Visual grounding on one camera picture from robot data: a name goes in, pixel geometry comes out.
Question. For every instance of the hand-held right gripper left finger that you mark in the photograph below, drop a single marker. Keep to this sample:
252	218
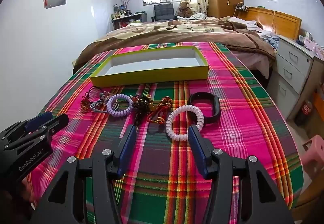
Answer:
126	148

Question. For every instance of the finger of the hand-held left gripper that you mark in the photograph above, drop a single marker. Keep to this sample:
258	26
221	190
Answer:
38	120
57	122

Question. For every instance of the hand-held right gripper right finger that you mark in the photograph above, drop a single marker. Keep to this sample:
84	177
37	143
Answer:
197	150

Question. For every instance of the black wristband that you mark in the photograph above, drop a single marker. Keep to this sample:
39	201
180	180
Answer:
202	96

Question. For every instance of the red and gold charm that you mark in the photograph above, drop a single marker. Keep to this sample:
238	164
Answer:
165	101

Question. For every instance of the yellow cardboard box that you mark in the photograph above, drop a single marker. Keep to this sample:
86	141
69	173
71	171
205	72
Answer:
151	78

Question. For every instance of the plaid cloth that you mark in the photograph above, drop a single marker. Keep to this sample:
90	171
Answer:
164	183

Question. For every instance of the cola bottle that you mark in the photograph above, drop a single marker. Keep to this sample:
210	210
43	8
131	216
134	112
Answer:
305	112

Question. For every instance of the pink plastic stool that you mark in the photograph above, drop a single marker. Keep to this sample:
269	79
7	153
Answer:
313	155

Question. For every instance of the brown blanket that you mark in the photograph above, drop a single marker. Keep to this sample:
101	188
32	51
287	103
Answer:
164	34

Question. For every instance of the cluttered shelf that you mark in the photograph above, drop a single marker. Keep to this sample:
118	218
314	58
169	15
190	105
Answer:
126	20

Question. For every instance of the grey drawer cabinet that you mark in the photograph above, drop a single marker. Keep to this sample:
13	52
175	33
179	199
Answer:
291	67

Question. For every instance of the orange box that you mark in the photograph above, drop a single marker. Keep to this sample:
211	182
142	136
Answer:
319	101

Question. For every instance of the dark armchair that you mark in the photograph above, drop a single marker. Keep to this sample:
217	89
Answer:
163	12

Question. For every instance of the brown teddy bear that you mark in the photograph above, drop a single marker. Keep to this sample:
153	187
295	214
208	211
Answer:
184	10

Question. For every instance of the wooden headboard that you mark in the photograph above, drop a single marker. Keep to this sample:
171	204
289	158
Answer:
278	21

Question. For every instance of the pink patterned box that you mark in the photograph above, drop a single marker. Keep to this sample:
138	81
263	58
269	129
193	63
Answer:
315	48

